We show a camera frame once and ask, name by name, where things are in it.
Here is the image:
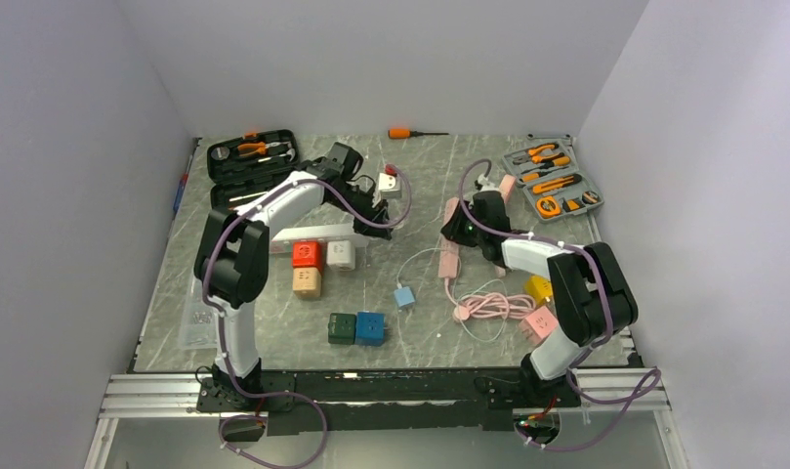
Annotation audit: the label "orange handled screwdriver upper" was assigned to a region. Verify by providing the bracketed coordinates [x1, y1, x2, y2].
[520, 156, 570, 183]

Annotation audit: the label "red cube adapter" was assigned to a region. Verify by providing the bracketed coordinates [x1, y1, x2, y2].
[292, 240, 324, 272]

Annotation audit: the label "black plastic tool case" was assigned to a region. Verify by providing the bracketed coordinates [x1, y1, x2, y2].
[206, 129, 300, 209]

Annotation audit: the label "beige cube adapter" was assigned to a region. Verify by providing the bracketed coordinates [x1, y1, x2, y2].
[292, 267, 322, 300]

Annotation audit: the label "yellow cube socket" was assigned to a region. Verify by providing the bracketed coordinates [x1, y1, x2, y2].
[523, 275, 554, 306]

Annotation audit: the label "small blue usb plug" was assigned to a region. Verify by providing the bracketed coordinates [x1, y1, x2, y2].
[394, 285, 416, 311]

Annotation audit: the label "dark green cube adapter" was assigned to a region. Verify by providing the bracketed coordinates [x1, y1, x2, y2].
[327, 313, 356, 345]

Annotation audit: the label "orange tape measure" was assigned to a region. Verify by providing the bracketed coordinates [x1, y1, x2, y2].
[535, 196, 561, 220]

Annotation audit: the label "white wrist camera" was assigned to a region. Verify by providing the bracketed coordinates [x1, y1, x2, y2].
[474, 174, 501, 192]
[376, 164, 402, 200]

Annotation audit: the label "orange black combination pliers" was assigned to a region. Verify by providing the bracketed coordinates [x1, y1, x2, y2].
[511, 143, 561, 165]

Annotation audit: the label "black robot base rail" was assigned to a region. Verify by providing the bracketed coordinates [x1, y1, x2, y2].
[196, 367, 580, 436]

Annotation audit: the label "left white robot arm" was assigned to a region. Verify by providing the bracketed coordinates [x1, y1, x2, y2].
[194, 143, 402, 410]

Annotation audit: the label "pink bundled strip cable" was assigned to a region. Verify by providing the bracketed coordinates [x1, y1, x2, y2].
[443, 277, 538, 325]

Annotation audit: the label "black hex key set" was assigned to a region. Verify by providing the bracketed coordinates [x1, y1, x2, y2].
[562, 198, 584, 213]

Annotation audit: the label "clear plastic screw box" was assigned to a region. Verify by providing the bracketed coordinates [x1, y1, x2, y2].
[178, 277, 217, 351]

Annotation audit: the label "loose orange screwdriver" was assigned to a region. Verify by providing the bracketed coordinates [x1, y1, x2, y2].
[387, 128, 448, 140]

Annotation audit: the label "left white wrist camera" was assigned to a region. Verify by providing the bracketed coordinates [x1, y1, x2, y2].
[376, 164, 402, 200]

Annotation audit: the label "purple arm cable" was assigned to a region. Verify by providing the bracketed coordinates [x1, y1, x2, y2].
[457, 158, 662, 453]
[200, 164, 414, 467]

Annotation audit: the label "white lion print adapter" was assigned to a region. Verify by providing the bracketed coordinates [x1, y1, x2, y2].
[326, 239, 356, 271]

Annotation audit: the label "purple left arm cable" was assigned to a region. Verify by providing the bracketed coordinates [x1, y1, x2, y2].
[200, 164, 414, 467]

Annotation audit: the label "orange black utility knife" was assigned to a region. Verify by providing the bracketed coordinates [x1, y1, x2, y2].
[530, 173, 583, 195]

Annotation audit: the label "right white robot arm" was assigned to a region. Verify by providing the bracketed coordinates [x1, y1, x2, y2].
[441, 190, 639, 405]

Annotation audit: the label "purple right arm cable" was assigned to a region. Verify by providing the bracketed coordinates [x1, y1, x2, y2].
[457, 158, 662, 453]

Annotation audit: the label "white multicolour power strip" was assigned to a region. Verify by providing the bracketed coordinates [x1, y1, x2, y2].
[269, 223, 370, 254]

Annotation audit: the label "pink cube socket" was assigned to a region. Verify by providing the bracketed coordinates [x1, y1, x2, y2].
[518, 306, 559, 346]

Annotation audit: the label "blue cube adapter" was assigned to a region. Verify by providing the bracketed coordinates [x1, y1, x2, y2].
[354, 312, 386, 347]

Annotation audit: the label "grey plastic tool case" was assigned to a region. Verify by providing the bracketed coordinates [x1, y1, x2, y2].
[501, 137, 604, 222]

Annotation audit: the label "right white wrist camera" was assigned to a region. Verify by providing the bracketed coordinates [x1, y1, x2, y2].
[474, 174, 501, 192]

